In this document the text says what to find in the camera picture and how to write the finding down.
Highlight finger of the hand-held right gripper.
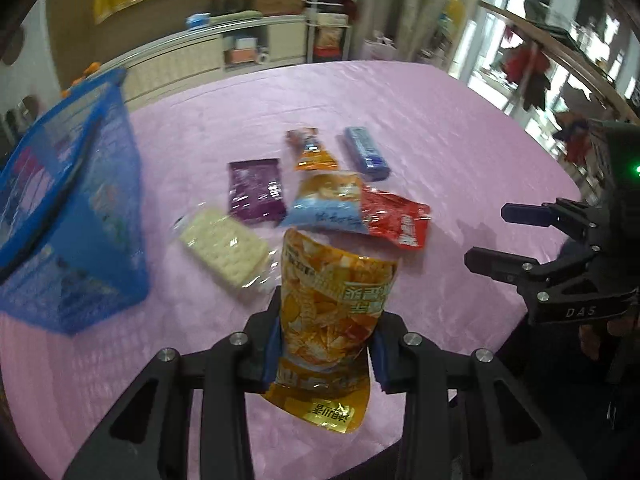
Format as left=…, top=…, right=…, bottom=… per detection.
left=501, top=198, right=607, bottom=242
left=463, top=246, right=601, bottom=298

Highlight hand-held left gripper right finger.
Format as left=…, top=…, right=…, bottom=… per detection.
left=367, top=310, right=588, bottom=480

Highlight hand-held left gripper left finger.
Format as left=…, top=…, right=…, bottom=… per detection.
left=62, top=290, right=284, bottom=480

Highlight yellow chips packet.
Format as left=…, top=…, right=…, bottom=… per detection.
left=264, top=227, right=401, bottom=433

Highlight large red snack packet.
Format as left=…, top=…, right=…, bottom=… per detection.
left=360, top=186, right=432, bottom=250

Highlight clear cracker packet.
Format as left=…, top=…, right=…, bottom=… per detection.
left=172, top=205, right=273, bottom=292

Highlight orange blue cartoon packet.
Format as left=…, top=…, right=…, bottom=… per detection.
left=279, top=172, right=371, bottom=235

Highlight blue mint packet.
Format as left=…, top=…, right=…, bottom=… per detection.
left=344, top=126, right=392, bottom=182

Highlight purple snack packet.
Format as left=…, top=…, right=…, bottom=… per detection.
left=227, top=158, right=288, bottom=226

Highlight small orange brown packet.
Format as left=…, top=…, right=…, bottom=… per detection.
left=286, top=127, right=340, bottom=172

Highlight blue plastic basket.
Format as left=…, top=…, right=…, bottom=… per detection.
left=0, top=67, right=151, bottom=336

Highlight person's right hand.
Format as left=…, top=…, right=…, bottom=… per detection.
left=577, top=321, right=636, bottom=362

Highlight pink tablecloth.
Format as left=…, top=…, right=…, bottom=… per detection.
left=0, top=60, right=586, bottom=480

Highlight red hanging clothes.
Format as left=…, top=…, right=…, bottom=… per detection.
left=500, top=42, right=553, bottom=111

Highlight yellow hanging item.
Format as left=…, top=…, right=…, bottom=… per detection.
left=440, top=0, right=467, bottom=41

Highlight glass balcony door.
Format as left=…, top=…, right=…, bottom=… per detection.
left=450, top=0, right=640, bottom=126

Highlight pink bag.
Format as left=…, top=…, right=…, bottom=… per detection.
left=362, top=35, right=401, bottom=64

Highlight patterned beige curtain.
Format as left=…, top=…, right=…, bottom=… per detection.
left=397, top=0, right=476, bottom=63

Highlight orange snack bag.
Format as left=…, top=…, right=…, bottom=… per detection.
left=317, top=25, right=346, bottom=48

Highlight white shelf rack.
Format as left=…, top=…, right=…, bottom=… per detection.
left=305, top=0, right=359, bottom=63

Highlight white tv cabinet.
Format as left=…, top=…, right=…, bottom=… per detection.
left=75, top=12, right=308, bottom=107

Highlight cardboard box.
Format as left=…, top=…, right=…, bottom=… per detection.
left=250, top=0, right=307, bottom=17

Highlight green folded cloth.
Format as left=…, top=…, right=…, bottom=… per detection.
left=212, top=10, right=261, bottom=23

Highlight wooden rail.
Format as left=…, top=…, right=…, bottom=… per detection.
left=477, top=0, right=640, bottom=123

